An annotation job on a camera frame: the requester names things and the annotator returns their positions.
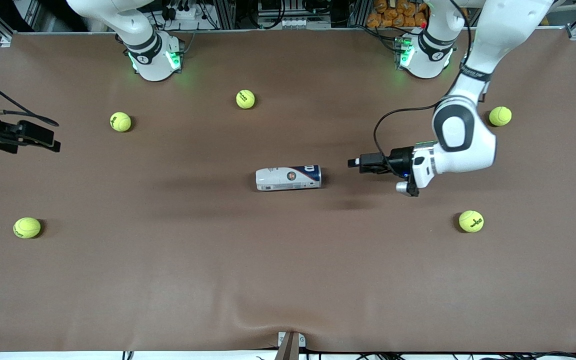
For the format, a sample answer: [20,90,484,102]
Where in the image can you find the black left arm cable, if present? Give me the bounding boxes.
[373,10,471,156]

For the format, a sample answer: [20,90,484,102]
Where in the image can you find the orange objects pile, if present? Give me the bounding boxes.
[366,0,429,29]

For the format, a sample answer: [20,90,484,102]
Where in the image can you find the small metal bracket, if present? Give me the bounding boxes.
[276,331,307,360]

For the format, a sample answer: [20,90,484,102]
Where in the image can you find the white terminal strip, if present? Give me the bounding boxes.
[260,19,331,29]

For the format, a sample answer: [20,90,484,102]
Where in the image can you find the white power strip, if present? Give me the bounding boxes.
[165,4,204,23]

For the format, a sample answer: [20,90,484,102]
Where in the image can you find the yellow tennis ball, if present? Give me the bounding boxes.
[488,106,513,127]
[235,89,256,110]
[13,217,42,239]
[458,210,485,233]
[109,111,132,133]

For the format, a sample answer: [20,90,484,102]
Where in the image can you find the white and blue tennis can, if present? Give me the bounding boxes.
[255,164,323,192]

